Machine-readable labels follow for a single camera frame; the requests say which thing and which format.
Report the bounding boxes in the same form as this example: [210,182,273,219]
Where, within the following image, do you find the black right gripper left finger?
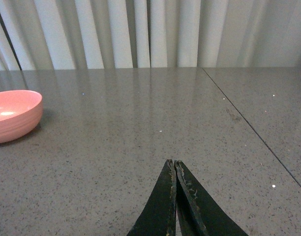
[128,159,177,236]

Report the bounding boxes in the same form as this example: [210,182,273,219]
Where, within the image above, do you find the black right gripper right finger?
[175,160,247,236]

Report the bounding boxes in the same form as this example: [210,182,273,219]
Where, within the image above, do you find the pink plastic bowl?
[0,90,43,143]

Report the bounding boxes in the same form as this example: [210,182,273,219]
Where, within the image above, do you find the white pleated curtain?
[0,0,301,71]

